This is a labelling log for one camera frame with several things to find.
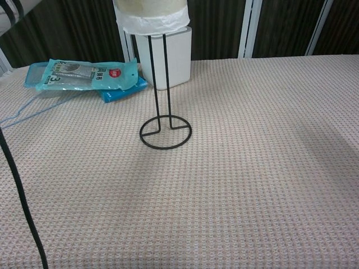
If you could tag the white paper towel roll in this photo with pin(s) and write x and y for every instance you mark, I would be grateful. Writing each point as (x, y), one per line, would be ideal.
(151, 14)

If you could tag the beige waffle tablecloth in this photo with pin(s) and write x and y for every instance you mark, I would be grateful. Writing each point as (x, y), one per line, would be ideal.
(224, 182)

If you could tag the blue plastic pack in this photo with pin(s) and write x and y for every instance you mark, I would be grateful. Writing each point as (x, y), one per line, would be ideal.
(123, 93)

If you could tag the white square trash bin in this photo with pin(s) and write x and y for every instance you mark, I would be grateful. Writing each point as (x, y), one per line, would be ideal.
(179, 56)

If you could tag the teal plastic cloth package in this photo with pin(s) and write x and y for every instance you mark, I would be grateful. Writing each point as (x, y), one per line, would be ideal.
(84, 74)

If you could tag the dark pleated curtain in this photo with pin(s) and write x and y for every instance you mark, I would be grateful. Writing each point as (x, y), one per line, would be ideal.
(61, 28)

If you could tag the white frame post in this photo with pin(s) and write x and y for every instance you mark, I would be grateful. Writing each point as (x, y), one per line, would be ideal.
(127, 47)
(249, 28)
(318, 28)
(4, 63)

